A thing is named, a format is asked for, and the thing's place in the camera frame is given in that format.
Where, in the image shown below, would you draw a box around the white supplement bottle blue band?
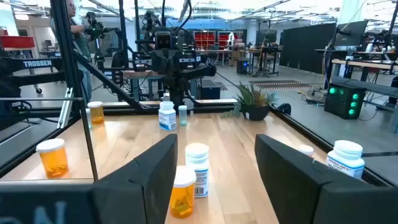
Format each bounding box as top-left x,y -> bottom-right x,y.
325,139 -> 366,180

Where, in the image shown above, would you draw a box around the black computer tower blue light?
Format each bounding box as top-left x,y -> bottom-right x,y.
236,58 -> 250,75

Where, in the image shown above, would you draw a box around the black partition wall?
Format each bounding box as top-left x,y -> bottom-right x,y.
279,23 -> 337,75

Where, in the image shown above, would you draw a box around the black aluminium table frame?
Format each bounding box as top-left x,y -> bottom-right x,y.
0,0 -> 398,187

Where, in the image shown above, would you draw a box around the plain black computer tower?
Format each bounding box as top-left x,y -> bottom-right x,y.
198,79 -> 221,100

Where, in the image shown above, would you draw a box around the background wooden work table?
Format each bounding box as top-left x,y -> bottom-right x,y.
123,70 -> 165,102

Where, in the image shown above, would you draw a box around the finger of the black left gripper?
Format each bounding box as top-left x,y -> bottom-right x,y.
132,51 -> 154,73
178,54 -> 203,73

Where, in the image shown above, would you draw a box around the black computer monitor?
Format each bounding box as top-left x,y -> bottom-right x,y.
334,20 -> 369,47

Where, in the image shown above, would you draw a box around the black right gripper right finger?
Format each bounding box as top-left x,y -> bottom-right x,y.
254,133 -> 398,224

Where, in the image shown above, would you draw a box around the white bottle tablet size label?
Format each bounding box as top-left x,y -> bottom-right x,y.
185,142 -> 210,198

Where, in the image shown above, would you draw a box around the black computer tower green lights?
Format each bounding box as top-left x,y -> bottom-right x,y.
323,81 -> 367,121

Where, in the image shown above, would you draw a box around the red bin rack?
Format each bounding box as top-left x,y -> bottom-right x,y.
217,30 -> 243,47
193,30 -> 216,50

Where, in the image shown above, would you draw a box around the orange pill bottle white cap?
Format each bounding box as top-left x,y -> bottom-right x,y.
87,101 -> 105,125
169,165 -> 197,220
35,138 -> 70,179

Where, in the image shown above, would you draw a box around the white melatonin bottle blue band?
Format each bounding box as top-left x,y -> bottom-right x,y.
158,100 -> 177,132

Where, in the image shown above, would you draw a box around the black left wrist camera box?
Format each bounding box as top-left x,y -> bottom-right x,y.
154,30 -> 174,50

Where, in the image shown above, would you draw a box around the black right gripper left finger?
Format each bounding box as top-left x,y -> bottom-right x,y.
0,133 -> 179,224

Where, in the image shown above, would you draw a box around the wooden top desk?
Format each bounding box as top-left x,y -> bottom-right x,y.
330,57 -> 398,94

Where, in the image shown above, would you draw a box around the green succulent in black pot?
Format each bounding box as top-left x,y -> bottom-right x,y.
221,81 -> 279,122

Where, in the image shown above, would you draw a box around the dark floor mat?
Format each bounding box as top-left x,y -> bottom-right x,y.
248,80 -> 313,91

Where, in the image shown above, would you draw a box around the red cabinet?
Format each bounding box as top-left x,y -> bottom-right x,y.
0,35 -> 35,50

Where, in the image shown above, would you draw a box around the small pink vial white cap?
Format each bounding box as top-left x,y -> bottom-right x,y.
297,144 -> 315,158

